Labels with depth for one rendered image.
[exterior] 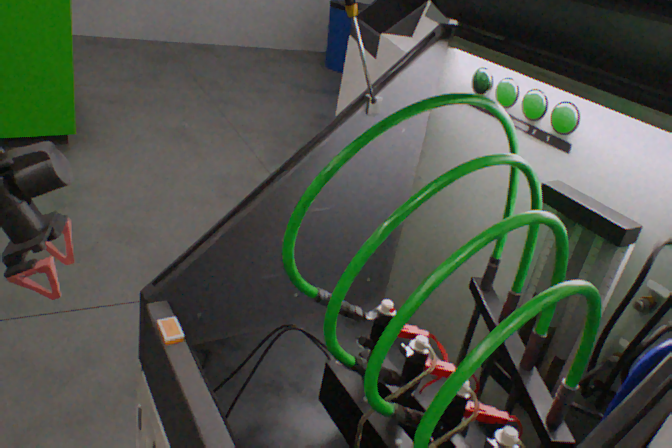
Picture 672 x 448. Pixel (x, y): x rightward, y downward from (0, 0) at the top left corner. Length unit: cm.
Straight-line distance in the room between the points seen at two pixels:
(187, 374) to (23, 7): 311
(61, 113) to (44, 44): 44
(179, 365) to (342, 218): 42
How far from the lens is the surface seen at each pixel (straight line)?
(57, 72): 391
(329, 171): 63
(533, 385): 80
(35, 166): 92
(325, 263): 115
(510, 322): 54
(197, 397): 88
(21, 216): 96
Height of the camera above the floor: 158
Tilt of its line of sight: 25 degrees down
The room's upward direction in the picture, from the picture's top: 11 degrees clockwise
